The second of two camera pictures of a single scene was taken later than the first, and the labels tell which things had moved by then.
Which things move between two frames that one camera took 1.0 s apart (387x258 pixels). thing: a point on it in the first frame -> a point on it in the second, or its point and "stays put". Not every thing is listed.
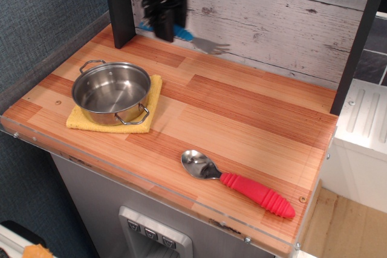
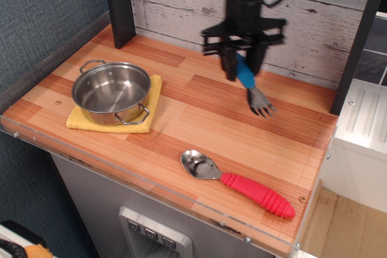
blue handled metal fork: x=181 y=32 -> x=258 y=101
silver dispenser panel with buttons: x=145 y=237 stays put
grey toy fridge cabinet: x=98 y=195 stays put
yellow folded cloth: x=76 y=119 stays put
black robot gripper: x=164 y=3 -> x=243 y=28
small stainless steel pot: x=112 y=93 stays put
